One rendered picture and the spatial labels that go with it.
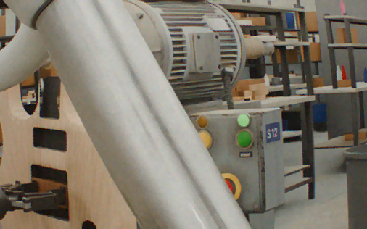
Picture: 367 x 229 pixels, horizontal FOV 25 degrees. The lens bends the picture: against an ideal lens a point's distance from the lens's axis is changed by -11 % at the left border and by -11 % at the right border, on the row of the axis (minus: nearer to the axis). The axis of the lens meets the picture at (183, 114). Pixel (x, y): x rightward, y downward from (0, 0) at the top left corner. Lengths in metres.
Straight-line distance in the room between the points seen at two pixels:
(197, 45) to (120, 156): 1.05
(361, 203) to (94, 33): 3.62
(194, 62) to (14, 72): 0.78
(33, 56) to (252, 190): 0.68
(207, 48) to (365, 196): 2.59
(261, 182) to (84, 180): 0.35
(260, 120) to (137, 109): 0.83
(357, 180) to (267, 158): 2.75
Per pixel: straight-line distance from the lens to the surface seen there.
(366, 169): 4.40
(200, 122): 1.76
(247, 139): 1.72
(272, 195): 1.75
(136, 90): 0.90
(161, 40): 1.84
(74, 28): 0.92
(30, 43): 1.19
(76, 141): 1.58
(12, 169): 1.71
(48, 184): 1.64
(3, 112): 1.72
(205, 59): 1.95
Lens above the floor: 1.21
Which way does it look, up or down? 3 degrees down
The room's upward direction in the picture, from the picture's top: 4 degrees counter-clockwise
